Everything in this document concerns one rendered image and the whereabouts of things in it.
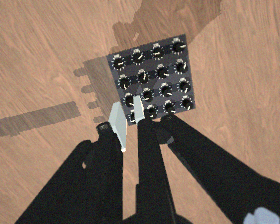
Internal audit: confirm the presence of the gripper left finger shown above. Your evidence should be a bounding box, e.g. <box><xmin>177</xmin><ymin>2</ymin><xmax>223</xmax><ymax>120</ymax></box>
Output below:
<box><xmin>14</xmin><ymin>101</ymin><xmax>127</xmax><ymax>224</ymax></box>

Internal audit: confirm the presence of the dark grey knob box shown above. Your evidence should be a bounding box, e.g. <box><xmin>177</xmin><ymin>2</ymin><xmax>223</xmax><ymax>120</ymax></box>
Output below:
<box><xmin>106</xmin><ymin>34</ymin><xmax>196</xmax><ymax>126</ymax></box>

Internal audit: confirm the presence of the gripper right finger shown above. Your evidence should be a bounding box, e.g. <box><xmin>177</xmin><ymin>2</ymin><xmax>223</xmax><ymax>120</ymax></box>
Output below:
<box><xmin>133</xmin><ymin>95</ymin><xmax>280</xmax><ymax>224</ymax></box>

